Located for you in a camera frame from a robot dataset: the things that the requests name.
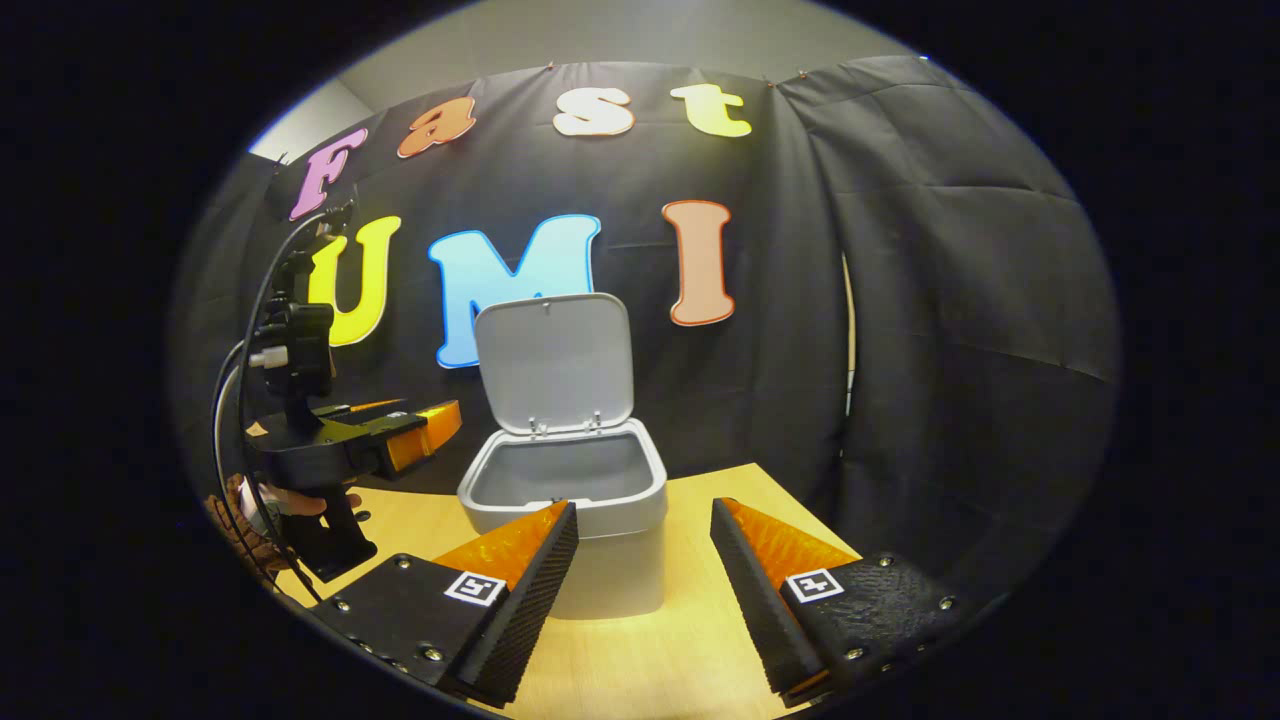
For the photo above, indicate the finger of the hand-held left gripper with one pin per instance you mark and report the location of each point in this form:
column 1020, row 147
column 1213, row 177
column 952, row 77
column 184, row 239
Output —
column 365, row 408
column 425, row 435

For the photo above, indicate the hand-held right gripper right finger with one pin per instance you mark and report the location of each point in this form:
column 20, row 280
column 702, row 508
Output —
column 760, row 620

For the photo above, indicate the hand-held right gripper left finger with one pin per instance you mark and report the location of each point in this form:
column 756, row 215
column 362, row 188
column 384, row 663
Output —
column 525, row 620

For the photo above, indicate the white desktop garbage bin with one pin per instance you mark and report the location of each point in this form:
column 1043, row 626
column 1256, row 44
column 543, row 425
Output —
column 555, row 360

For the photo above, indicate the wooden desktop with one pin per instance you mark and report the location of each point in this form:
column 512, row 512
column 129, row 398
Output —
column 680, row 600

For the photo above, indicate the black backdrop cloth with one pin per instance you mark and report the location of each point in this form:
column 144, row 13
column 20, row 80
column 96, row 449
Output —
column 900, row 300

